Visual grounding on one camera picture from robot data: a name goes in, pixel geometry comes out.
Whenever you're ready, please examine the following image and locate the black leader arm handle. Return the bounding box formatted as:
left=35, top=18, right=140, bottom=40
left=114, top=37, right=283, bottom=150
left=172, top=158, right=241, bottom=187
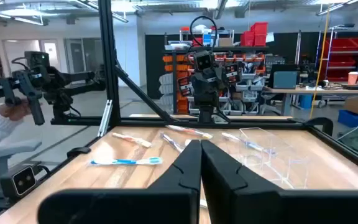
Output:
left=0, top=67, right=52, bottom=126

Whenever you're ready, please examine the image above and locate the orange paper cup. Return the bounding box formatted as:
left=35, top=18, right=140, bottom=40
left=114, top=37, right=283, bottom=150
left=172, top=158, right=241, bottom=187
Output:
left=347, top=71, right=358, bottom=86

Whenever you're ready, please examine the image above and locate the white cable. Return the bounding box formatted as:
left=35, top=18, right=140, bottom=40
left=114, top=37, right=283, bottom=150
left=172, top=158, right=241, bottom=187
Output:
left=337, top=98, right=358, bottom=141

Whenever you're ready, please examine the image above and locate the wooden workbench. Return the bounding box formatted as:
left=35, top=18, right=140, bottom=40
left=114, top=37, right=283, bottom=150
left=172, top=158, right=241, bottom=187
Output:
left=263, top=84, right=358, bottom=116

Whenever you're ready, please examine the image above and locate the clear acrylic organizer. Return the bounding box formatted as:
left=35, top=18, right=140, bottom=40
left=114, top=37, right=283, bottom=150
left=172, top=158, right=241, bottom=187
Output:
left=238, top=126, right=310, bottom=190

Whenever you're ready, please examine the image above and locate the red plastic bin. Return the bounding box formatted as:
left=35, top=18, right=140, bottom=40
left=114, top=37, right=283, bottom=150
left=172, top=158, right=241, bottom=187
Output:
left=249, top=22, right=269, bottom=35
left=253, top=33, right=268, bottom=47
left=240, top=30, right=256, bottom=47

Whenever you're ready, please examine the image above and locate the shelf with orange bins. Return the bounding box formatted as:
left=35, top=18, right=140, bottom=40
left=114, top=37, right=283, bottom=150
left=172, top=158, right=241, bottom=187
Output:
left=162, top=45, right=270, bottom=116

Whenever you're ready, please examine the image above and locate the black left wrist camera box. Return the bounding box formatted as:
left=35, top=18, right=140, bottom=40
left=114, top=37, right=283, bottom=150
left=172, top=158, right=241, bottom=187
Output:
left=193, top=50, right=216, bottom=73

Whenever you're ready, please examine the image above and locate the rack with red bins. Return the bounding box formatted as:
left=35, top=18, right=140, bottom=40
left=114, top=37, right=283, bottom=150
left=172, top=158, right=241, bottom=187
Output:
left=315, top=27, right=358, bottom=83

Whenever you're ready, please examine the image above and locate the blue floor bin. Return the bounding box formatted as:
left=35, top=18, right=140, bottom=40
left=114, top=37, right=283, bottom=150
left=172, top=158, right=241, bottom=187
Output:
left=337, top=109, right=358, bottom=133

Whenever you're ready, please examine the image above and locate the orange white toothbrush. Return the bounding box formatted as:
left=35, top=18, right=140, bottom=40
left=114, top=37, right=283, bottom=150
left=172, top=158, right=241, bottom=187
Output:
left=165, top=124, right=214, bottom=140
left=111, top=132, right=153, bottom=149

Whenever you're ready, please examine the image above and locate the blue clear toothbrush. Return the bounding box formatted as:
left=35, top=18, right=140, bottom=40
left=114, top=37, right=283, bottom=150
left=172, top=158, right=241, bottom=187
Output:
left=221, top=131, right=278, bottom=156

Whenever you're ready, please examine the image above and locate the yellow hanging cable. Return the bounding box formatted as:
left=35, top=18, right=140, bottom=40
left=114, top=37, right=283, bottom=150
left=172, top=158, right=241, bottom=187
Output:
left=308, top=4, right=332, bottom=119

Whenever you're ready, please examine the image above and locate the blue plastic bin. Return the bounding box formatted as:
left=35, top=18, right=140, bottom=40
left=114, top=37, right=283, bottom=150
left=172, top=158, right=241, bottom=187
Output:
left=298, top=94, right=314, bottom=110

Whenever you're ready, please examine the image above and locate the black looped camera cable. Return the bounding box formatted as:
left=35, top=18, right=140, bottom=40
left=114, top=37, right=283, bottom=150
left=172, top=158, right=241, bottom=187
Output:
left=189, top=15, right=219, bottom=54

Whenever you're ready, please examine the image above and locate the gray office chair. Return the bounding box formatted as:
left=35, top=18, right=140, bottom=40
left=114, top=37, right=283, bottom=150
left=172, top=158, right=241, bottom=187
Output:
left=259, top=93, right=281, bottom=116

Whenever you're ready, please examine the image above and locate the black aluminium rig frame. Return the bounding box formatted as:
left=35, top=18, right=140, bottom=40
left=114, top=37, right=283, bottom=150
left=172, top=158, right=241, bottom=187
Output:
left=0, top=0, right=358, bottom=224

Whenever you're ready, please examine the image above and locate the black stereo camera box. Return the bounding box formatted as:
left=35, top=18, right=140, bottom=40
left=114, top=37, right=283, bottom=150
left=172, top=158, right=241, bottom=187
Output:
left=0, top=164, right=40, bottom=202

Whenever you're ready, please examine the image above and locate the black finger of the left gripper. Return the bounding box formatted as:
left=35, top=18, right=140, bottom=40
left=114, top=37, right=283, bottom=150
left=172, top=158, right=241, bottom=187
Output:
left=209, top=76, right=227, bottom=105
left=192, top=77, right=210, bottom=105

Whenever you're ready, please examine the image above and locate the blue white toothbrush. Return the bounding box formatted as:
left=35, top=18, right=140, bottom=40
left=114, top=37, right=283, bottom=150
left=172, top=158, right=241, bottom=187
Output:
left=88, top=156, right=163, bottom=167

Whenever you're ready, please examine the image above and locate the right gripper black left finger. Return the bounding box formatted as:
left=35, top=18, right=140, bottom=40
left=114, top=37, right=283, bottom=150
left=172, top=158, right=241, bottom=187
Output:
left=37, top=139, right=203, bottom=224

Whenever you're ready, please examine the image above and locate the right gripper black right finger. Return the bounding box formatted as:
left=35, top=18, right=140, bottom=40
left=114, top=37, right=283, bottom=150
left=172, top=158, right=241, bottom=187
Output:
left=201, top=139, right=358, bottom=224

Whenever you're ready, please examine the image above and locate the blue box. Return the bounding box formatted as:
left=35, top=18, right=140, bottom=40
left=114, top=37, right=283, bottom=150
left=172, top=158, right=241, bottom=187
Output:
left=202, top=30, right=214, bottom=47

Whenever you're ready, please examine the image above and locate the blue-gray equipment box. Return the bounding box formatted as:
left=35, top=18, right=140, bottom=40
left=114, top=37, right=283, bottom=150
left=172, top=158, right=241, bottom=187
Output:
left=272, top=70, right=299, bottom=90

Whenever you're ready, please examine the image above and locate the person's hand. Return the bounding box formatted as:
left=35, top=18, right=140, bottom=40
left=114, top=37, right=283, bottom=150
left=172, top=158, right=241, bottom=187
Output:
left=0, top=98, right=33, bottom=123

